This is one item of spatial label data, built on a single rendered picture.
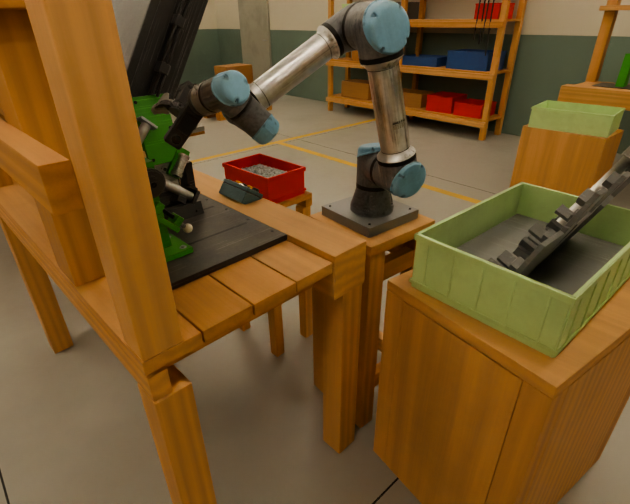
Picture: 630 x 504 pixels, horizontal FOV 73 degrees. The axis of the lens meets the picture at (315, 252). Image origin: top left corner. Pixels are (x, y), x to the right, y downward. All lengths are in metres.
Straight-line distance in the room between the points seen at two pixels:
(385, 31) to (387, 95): 0.16
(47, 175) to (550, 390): 1.06
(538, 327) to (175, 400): 0.84
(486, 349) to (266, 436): 1.05
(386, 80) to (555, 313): 0.70
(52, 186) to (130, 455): 1.33
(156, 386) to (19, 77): 0.69
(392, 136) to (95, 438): 1.63
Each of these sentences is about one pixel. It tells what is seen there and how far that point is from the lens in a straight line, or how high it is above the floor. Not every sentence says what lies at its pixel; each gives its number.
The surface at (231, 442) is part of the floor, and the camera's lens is 1.89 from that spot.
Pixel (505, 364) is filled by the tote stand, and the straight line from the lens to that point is 1.12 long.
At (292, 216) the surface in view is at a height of 0.90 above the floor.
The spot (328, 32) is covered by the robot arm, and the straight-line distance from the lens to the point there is 1.26.
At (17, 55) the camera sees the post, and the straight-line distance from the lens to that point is 1.11.
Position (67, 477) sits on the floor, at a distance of 2.00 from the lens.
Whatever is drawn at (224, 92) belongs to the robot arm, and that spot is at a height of 1.34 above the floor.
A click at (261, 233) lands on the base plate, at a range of 1.32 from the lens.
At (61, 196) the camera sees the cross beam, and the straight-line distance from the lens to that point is 0.85.
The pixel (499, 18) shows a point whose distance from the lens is 6.15.
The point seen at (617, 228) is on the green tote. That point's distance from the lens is 1.62.
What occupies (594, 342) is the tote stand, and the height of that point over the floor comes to 0.79.
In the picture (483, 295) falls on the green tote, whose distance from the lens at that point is 1.15.
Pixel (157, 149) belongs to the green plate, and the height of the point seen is 1.12.
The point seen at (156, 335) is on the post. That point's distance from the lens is 0.92.
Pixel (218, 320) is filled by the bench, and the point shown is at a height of 0.88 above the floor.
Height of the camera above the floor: 1.48
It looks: 29 degrees down
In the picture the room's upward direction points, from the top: 1 degrees counter-clockwise
